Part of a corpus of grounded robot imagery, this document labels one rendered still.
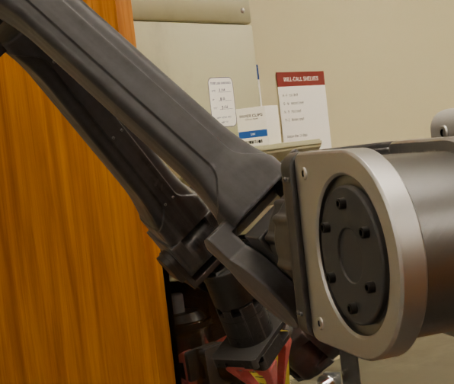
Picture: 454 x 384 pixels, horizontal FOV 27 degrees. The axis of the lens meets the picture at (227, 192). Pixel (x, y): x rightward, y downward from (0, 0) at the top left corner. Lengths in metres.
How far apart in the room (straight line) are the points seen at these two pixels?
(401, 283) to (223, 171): 0.27
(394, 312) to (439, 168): 0.09
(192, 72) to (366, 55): 1.31
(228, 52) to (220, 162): 0.83
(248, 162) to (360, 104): 1.96
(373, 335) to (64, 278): 0.88
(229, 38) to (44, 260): 0.47
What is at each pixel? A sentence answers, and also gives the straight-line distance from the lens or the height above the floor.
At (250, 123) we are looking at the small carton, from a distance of 1.48.
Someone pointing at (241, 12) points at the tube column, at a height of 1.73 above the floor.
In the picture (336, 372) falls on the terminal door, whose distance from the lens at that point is 1.24.
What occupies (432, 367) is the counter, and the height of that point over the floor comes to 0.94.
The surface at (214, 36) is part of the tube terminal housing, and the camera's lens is 1.53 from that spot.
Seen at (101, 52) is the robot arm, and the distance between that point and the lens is 0.78.
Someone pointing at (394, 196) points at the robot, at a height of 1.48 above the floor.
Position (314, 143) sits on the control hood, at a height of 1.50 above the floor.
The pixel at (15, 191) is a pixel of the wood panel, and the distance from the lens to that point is 1.43.
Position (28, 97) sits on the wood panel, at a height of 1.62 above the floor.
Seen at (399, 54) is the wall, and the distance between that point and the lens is 2.91.
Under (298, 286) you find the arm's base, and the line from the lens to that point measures 0.62.
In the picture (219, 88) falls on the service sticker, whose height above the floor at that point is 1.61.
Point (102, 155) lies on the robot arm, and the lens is 1.00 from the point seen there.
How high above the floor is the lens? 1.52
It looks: 3 degrees down
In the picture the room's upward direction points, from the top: 6 degrees counter-clockwise
